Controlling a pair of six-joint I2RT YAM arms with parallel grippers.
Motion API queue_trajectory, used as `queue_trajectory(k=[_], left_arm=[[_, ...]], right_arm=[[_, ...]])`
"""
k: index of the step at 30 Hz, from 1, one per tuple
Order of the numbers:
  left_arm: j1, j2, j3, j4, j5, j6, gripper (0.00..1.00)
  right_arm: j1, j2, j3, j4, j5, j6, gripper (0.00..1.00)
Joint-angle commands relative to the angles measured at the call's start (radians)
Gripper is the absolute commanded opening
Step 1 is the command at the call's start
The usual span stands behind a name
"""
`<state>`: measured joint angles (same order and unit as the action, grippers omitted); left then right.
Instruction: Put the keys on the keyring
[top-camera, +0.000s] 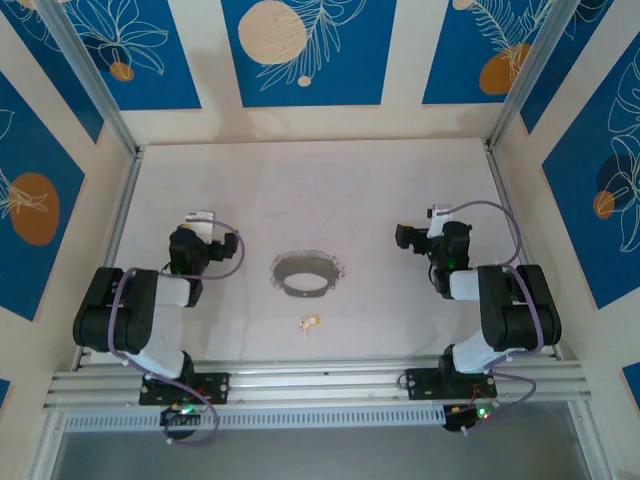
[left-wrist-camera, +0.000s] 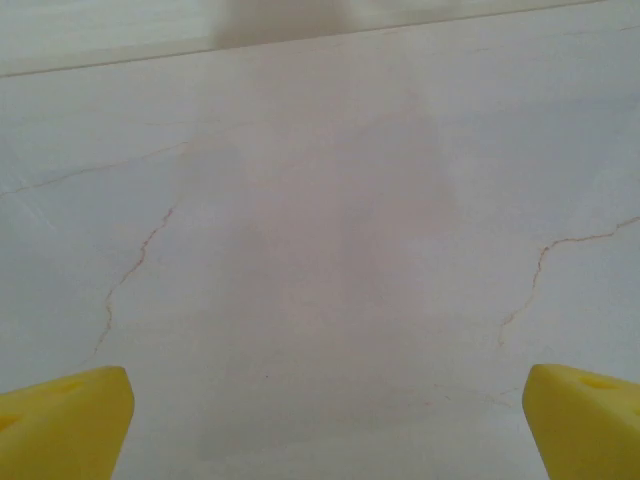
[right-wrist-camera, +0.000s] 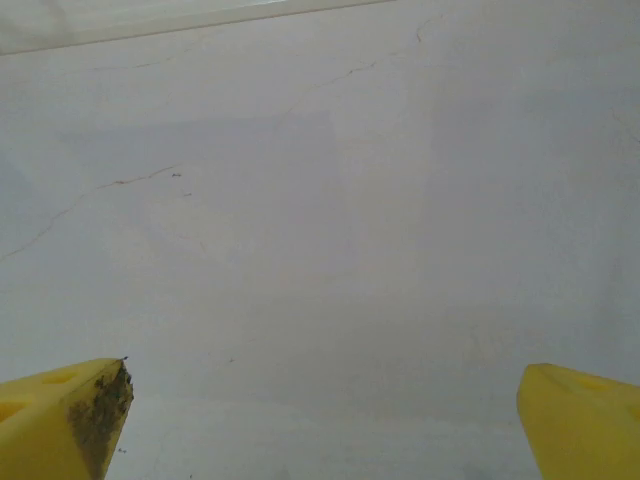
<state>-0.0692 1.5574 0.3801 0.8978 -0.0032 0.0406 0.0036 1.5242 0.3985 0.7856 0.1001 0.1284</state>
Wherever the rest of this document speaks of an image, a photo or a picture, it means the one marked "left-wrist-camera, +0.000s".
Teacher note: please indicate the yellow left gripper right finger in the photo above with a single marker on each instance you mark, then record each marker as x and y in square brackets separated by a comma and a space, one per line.
[590, 430]

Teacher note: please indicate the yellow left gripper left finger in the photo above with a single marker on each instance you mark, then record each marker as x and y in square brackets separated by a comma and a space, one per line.
[60, 430]

